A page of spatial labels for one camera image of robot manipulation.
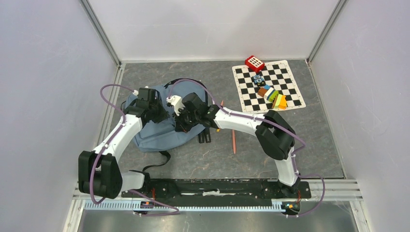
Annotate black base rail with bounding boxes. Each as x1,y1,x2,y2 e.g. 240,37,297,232
139,178,312,207

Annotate colourful block stack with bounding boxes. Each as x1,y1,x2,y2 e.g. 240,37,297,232
257,85,279,102

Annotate orange pencil lower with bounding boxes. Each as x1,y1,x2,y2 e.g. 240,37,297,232
232,130,236,154

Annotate red calculator toy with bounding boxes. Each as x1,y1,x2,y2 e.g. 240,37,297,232
245,55,265,73

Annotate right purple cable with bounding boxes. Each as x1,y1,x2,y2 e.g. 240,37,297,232
167,78,326,218

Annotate orange yellow block toy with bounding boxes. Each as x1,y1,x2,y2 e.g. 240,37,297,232
272,94,287,110

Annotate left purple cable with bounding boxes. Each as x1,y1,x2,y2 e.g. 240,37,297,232
89,84,180,218

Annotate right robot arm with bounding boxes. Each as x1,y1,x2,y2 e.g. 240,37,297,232
166,93,300,197

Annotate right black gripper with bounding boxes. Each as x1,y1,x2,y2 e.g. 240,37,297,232
173,105,200,133

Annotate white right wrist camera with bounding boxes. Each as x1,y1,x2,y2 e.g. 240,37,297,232
166,95,185,116

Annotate purple cable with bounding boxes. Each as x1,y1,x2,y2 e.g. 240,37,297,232
167,78,326,218
89,84,180,218

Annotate checkered chess board mat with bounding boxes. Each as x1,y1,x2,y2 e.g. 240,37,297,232
232,60,306,114

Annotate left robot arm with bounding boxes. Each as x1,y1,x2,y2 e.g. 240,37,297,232
78,87,169,204

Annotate blue robot toy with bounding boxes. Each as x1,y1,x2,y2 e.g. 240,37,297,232
252,75,266,87

